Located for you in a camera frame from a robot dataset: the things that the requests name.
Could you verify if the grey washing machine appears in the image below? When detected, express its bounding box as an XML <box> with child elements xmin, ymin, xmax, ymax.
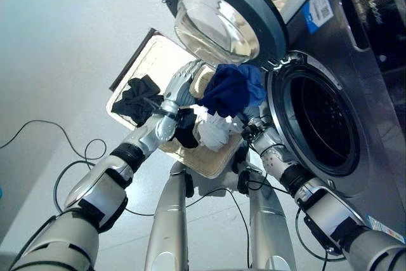
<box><xmin>265</xmin><ymin>0</ymin><xmax>406</xmax><ymax>243</ymax></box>

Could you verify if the small black garment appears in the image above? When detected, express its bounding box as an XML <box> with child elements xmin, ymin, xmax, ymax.
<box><xmin>173</xmin><ymin>108</ymin><xmax>200</xmax><ymax>150</ymax></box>

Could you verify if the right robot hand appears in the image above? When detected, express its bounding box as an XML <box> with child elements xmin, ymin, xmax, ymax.
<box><xmin>242</xmin><ymin>105</ymin><xmax>271</xmax><ymax>126</ymax></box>

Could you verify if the crumpled black garment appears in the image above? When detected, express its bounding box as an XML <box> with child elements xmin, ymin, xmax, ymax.
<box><xmin>112</xmin><ymin>76</ymin><xmax>164</xmax><ymax>128</ymax></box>

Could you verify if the royal blue garment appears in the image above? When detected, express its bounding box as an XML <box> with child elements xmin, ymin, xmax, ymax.
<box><xmin>237</xmin><ymin>63</ymin><xmax>268</xmax><ymax>109</ymax></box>

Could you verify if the silver robot leg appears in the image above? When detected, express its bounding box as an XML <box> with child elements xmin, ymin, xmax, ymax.
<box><xmin>247</xmin><ymin>169</ymin><xmax>298</xmax><ymax>271</ymax></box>
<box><xmin>144</xmin><ymin>161</ymin><xmax>191</xmax><ymax>271</ymax></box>

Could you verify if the beige laundry basket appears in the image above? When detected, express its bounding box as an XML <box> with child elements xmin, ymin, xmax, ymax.
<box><xmin>106</xmin><ymin>34</ymin><xmax>245</xmax><ymax>179</ymax></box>

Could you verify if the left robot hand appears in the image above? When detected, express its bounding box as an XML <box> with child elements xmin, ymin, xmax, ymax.
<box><xmin>161</xmin><ymin>59</ymin><xmax>206</xmax><ymax>114</ymax></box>

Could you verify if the cream ribbed garment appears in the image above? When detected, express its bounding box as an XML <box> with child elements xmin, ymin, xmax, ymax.
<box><xmin>188</xmin><ymin>64</ymin><xmax>218</xmax><ymax>99</ymax></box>

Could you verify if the round glass washing machine door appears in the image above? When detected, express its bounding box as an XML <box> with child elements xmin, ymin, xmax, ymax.
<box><xmin>160</xmin><ymin>0</ymin><xmax>289</xmax><ymax>70</ymax></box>

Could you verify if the colourful washer sticker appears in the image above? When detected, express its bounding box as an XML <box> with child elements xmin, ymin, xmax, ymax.
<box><xmin>364</xmin><ymin>214</ymin><xmax>406</xmax><ymax>243</ymax></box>

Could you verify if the thin black floor cable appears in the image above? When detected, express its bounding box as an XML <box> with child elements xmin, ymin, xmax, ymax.
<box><xmin>0</xmin><ymin>120</ymin><xmax>108</xmax><ymax>161</ymax></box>

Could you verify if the navy blue garment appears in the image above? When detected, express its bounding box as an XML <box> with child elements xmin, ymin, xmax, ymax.
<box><xmin>195</xmin><ymin>63</ymin><xmax>251</xmax><ymax>119</ymax></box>

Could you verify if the silver left robot leg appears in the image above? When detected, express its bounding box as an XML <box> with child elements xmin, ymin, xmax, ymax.
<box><xmin>144</xmin><ymin>161</ymin><xmax>191</xmax><ymax>271</ymax></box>

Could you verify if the white garment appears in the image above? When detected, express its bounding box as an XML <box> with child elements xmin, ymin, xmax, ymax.
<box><xmin>193</xmin><ymin>104</ymin><xmax>244</xmax><ymax>153</ymax></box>

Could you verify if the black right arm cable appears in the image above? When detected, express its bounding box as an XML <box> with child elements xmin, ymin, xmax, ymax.
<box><xmin>294</xmin><ymin>206</ymin><xmax>348</xmax><ymax>271</ymax></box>

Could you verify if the blue white washer label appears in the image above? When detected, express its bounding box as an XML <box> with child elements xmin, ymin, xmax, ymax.
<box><xmin>301</xmin><ymin>0</ymin><xmax>334</xmax><ymax>34</ymax></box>

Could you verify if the silver right robot leg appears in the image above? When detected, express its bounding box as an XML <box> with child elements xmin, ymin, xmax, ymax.
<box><xmin>247</xmin><ymin>169</ymin><xmax>298</xmax><ymax>271</ymax></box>

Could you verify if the dark washer control panel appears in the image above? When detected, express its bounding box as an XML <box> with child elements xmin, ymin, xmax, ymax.
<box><xmin>341</xmin><ymin>0</ymin><xmax>406</xmax><ymax>72</ymax></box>

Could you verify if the long black floor cable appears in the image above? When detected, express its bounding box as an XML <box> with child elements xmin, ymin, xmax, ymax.
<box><xmin>53</xmin><ymin>160</ymin><xmax>253</xmax><ymax>270</ymax></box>

